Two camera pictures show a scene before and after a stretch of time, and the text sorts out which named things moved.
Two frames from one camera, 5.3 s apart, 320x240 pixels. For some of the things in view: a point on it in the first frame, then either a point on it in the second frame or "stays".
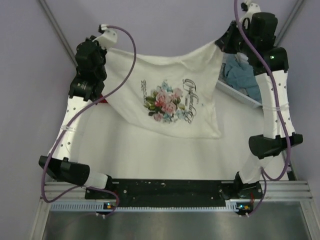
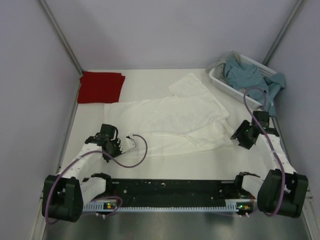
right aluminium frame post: x=288 y=21 stays
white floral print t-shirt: x=175 y=94 to x=189 y=120
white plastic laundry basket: x=238 y=94 stays
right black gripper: x=224 y=42 to x=238 y=134
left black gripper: x=103 y=51 to x=118 y=143
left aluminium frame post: x=57 y=30 stays
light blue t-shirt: x=241 y=76 stays
